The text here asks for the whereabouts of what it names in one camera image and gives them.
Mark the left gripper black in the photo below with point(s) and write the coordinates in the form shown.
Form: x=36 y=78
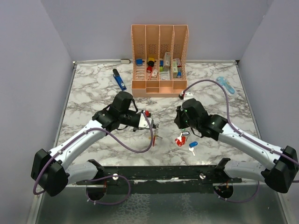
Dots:
x=136 y=129

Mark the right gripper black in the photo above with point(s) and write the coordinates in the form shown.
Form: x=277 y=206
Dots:
x=178 y=119

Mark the metal key holder red handle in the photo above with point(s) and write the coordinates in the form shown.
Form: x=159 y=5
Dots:
x=154 y=131

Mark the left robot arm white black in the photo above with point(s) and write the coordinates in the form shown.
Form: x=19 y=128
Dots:
x=102 y=124

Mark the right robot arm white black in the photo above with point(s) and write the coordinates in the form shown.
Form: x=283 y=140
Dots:
x=219 y=129

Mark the red key tag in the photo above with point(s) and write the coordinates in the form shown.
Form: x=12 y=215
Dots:
x=180 y=141

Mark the blue key tag with key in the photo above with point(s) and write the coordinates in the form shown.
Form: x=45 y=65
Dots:
x=192 y=145

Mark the packaged blue toothbrush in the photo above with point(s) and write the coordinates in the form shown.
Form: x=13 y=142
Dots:
x=226 y=85

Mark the white red box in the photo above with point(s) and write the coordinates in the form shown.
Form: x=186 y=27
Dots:
x=176 y=67

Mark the blue black stapler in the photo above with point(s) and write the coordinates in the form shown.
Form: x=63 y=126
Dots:
x=119 y=80

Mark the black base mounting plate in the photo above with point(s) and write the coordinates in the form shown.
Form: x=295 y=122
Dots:
x=158 y=179

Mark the green box in organizer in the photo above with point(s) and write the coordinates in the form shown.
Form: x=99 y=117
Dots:
x=161 y=64

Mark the tall grey box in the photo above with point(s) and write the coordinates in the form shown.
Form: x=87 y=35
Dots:
x=166 y=61

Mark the black red stamp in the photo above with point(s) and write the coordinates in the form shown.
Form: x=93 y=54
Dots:
x=150 y=66

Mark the blue cube in organizer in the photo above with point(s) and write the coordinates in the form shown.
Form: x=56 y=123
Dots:
x=139 y=62

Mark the peach desk organizer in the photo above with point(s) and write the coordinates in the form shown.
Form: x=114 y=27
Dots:
x=154 y=41

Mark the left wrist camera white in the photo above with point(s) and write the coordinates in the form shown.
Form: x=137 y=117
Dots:
x=145 y=121

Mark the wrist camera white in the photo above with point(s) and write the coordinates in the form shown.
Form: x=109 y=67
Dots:
x=187 y=95
x=145 y=121

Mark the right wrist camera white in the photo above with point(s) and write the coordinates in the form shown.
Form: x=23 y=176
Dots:
x=187 y=95

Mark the aluminium frame rail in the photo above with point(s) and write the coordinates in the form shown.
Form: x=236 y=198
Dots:
x=55 y=178

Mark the white plug on rail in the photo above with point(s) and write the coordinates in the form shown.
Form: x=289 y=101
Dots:
x=125 y=61

